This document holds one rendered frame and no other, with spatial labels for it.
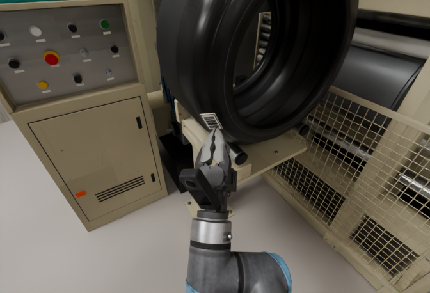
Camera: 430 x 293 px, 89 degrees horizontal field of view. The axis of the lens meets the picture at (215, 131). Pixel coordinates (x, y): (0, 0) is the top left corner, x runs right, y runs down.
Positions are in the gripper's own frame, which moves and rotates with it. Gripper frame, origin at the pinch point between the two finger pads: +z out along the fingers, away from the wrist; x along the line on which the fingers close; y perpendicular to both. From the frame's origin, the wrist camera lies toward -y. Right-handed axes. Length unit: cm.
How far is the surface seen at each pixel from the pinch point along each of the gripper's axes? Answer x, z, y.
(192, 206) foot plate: -65, -22, 92
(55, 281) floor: -112, -65, 38
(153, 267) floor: -69, -55, 65
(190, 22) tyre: 2.7, 16.3, -18.3
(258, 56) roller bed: -4, 55, 46
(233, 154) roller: -0.8, -2.6, 14.2
